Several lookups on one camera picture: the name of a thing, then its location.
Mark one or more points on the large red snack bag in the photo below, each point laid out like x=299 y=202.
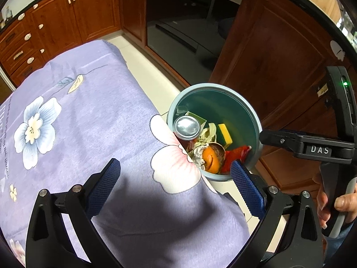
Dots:
x=237 y=155

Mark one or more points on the yellow sponge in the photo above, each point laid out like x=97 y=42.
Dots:
x=225 y=134

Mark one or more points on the person's right hand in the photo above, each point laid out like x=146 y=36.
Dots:
x=345 y=201

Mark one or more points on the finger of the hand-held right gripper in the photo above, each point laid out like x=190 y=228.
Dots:
x=279 y=139

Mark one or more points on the orange peel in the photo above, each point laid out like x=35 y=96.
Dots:
x=210 y=160

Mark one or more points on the white child lock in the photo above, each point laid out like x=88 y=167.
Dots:
x=337 y=50

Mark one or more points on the pale fruit peel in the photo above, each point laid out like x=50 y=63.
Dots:
x=207 y=134

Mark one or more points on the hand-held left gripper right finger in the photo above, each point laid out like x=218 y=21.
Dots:
x=248 y=188

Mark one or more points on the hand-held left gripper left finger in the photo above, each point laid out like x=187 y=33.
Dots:
x=104 y=187

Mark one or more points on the black built-in oven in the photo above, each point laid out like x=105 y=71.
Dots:
x=181 y=14

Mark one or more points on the purple floral tablecloth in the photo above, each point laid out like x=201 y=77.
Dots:
x=83 y=117

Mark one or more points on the wooden cabinet with drawers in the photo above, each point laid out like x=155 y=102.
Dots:
x=69 y=19

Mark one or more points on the wooden cabinet door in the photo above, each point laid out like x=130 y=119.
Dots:
x=279 y=61

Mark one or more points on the red soda can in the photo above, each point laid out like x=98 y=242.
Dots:
x=187 y=127

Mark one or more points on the green cardboard box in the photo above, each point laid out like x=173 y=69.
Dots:
x=196 y=117

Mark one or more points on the teal trash bin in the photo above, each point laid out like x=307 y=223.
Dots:
x=237 y=109

